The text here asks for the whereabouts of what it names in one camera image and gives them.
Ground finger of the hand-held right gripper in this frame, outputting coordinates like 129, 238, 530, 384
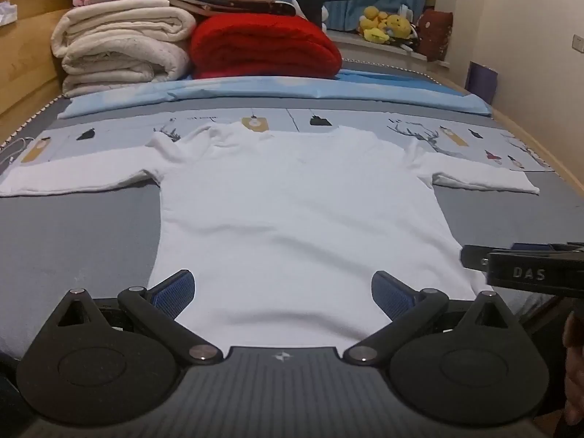
485, 250, 584, 291
460, 243, 584, 271

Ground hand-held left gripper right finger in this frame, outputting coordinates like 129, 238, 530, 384
342, 270, 523, 366

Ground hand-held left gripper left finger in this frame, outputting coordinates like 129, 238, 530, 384
43, 269, 224, 366

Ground white long-sleeve shirt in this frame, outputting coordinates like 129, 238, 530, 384
0, 123, 541, 350

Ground person's right hand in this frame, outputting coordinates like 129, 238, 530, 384
563, 311, 584, 416

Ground purple box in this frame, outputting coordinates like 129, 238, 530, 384
466, 61, 498, 105

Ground printed light grey bed sheet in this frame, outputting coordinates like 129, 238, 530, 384
0, 106, 556, 178

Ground light blue folded sheet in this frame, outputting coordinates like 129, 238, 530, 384
59, 69, 493, 119

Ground dark red plush cushion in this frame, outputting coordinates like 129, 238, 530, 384
417, 8, 455, 61

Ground white window ledge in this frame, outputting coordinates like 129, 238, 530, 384
326, 30, 453, 72

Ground yellow plush toy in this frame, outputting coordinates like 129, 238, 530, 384
362, 28, 393, 45
384, 14, 412, 40
360, 5, 389, 32

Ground red folded blanket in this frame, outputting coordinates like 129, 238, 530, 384
191, 14, 343, 81

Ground wooden headboard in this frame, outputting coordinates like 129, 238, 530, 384
0, 0, 88, 144

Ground dark-trimmed folded mat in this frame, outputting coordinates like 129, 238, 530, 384
98, 0, 297, 19

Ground white cable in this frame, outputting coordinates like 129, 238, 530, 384
0, 136, 34, 166

